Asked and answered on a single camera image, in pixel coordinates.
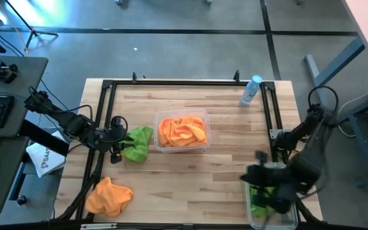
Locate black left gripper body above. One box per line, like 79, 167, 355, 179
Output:
103, 126, 130, 164

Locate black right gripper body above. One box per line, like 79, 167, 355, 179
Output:
240, 151, 296, 213

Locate silver mounting plate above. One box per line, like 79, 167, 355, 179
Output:
269, 128, 284, 140

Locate clear labelled plastic bin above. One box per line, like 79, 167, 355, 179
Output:
153, 108, 212, 154

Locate white printed bag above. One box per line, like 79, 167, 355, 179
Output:
26, 142, 66, 178

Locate blue air freshener bottle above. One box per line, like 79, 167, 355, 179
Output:
240, 75, 264, 107

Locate grey side desk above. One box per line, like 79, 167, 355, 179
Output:
0, 54, 49, 217

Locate black tripod stand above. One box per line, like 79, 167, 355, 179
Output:
4, 0, 59, 50

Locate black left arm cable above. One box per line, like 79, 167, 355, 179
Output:
27, 86, 130, 143

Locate black aluminium table frame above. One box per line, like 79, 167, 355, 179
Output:
56, 79, 324, 229

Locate silver flat bracket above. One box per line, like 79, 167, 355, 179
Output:
80, 223, 118, 230

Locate white cable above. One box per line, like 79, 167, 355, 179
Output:
336, 92, 368, 139

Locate black desk clamp mount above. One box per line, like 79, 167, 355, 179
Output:
0, 59, 19, 84

